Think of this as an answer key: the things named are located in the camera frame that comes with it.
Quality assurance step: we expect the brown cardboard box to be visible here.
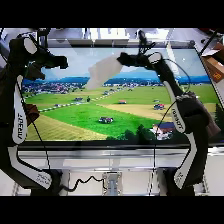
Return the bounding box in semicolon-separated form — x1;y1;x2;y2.
200;41;224;84

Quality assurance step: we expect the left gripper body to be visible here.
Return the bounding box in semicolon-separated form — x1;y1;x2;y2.
46;54;70;70

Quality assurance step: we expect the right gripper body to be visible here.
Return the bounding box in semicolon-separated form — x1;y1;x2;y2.
116;52;148;68

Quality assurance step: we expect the white T-shirt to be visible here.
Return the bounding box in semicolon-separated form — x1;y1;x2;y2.
87;54;124;91

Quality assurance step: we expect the silver frame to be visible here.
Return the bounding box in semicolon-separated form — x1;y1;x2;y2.
13;146;224;197

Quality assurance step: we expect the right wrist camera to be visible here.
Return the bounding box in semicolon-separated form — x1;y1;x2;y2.
137;29;150;56

